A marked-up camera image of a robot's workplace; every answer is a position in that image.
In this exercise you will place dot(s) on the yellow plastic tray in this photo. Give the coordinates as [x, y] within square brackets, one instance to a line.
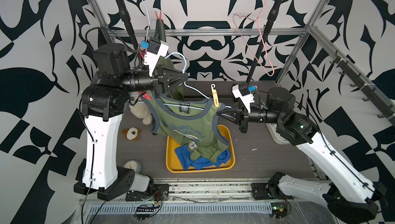
[173, 164]

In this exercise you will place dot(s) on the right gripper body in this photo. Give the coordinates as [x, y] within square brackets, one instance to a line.
[244, 122]

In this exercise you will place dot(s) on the tan clothespin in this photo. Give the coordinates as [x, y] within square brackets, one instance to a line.
[215, 95]

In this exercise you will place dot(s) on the green tank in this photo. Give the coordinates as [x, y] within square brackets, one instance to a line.
[160, 32]
[193, 124]

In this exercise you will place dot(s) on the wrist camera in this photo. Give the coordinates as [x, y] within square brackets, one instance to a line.
[244, 92]
[155, 49]

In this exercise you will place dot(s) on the small round clock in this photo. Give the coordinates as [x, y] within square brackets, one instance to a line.
[133, 164]

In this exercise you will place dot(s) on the small circuit board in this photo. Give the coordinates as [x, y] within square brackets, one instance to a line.
[280, 210]
[143, 212]

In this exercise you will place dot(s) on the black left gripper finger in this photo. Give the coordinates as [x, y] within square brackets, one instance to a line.
[172, 75]
[174, 85]

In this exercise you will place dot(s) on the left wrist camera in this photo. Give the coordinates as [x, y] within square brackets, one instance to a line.
[155, 49]

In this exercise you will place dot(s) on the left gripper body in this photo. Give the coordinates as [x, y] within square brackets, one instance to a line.
[157, 85]

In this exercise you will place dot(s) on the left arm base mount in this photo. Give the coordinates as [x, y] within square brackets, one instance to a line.
[154, 191]

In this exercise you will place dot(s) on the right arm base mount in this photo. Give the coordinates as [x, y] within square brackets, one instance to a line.
[270, 189]

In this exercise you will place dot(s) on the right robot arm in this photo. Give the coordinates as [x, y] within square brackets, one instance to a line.
[349, 196]

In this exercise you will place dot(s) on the white wire hanger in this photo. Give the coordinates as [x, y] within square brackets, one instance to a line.
[149, 21]

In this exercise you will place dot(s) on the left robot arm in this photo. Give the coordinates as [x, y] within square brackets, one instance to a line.
[102, 106]

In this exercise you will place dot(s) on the blue wire hanger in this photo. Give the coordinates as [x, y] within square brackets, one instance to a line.
[184, 70]

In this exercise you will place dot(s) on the white plastic bin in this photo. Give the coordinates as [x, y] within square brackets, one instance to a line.
[276, 136]

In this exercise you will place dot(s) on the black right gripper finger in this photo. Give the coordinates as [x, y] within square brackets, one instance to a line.
[231, 112]
[235, 120]

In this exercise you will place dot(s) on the blue tank top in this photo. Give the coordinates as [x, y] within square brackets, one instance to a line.
[183, 155]

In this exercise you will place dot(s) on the small circuit board left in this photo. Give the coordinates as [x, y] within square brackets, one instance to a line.
[143, 212]

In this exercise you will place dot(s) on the brown white plush piece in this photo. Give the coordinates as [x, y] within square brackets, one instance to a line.
[132, 134]

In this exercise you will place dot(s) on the small circuit board right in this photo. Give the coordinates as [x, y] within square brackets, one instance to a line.
[280, 210]

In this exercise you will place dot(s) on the white plush toy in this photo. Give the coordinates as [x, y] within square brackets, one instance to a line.
[141, 111]

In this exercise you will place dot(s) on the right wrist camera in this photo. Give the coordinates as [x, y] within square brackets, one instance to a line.
[244, 92]

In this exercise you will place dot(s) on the black wall hook rail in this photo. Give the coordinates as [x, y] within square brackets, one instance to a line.
[361, 82]

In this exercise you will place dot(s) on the red clothespin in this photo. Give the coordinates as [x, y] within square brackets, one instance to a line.
[144, 95]
[142, 53]
[158, 15]

